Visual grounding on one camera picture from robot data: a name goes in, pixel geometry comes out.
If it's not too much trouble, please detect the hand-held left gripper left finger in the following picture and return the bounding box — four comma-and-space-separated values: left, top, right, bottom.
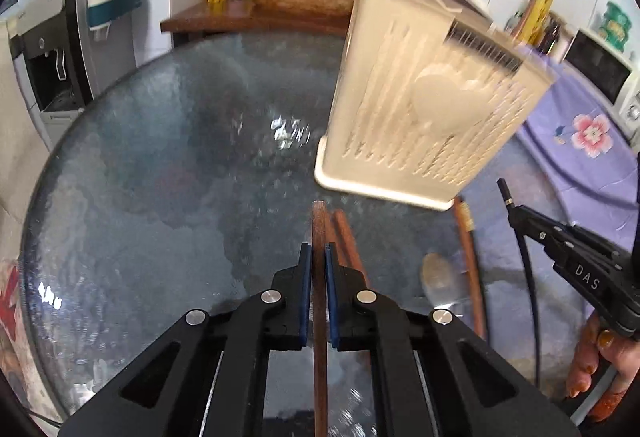
59, 242, 314, 437

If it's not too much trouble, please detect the purple floral cloth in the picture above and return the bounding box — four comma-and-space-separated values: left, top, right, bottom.
462, 42, 640, 368

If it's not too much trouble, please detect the person's right hand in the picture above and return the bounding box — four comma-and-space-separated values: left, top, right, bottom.
566, 311, 640, 424

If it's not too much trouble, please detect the beige cloth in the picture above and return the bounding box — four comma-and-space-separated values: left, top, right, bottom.
0, 20, 66, 264

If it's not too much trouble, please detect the wooden chopstick with yellow band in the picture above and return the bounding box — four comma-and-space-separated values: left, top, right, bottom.
453, 196, 488, 339

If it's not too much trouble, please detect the brown wooden chopstick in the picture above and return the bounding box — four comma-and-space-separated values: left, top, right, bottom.
329, 210, 371, 291
310, 200, 330, 437

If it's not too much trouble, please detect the red patterned bag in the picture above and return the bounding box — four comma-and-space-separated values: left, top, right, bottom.
0, 262, 51, 399

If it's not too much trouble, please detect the black cable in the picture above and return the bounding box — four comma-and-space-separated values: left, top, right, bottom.
496, 178, 544, 390

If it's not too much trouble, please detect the teal wall holder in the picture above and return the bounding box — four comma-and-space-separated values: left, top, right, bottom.
87, 0, 146, 41

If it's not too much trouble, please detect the green noodle cup stack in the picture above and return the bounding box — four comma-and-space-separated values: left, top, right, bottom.
597, 0, 634, 51

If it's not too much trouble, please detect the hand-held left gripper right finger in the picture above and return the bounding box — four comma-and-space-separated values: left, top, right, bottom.
324, 242, 582, 437

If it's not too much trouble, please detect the wooden counter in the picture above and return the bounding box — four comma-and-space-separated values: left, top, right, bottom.
160, 0, 352, 49

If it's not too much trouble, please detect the grey water dispenser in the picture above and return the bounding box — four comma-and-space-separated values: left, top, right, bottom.
9, 0, 97, 127

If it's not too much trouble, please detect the cream plastic utensil holder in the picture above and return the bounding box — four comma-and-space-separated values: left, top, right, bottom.
314, 0, 557, 212

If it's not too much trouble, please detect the yellow patterned roll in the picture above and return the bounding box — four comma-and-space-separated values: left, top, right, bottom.
517, 0, 556, 46

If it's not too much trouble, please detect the metal spoon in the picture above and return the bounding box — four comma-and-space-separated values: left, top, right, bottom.
421, 252, 474, 319

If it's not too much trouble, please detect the white microwave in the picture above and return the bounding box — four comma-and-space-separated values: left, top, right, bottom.
559, 28, 640, 139

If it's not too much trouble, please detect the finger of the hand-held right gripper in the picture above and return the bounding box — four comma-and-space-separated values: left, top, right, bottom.
508, 204, 627, 265

